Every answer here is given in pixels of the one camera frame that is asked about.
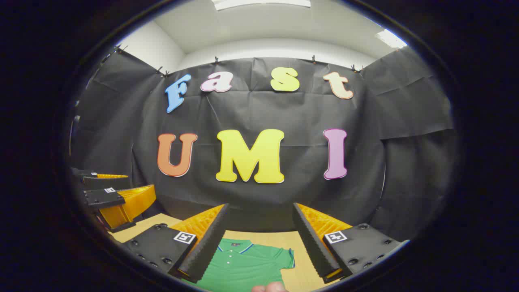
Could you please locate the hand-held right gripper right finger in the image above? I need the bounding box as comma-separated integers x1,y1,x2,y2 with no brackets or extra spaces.
292,202,409,283

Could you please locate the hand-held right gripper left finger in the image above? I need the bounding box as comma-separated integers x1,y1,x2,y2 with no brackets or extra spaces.
122,204,230,283

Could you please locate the green T-shirt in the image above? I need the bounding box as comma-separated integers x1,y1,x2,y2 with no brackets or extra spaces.
182,238,295,292

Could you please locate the ceiling light panel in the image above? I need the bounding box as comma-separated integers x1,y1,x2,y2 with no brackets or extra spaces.
375,28,408,50

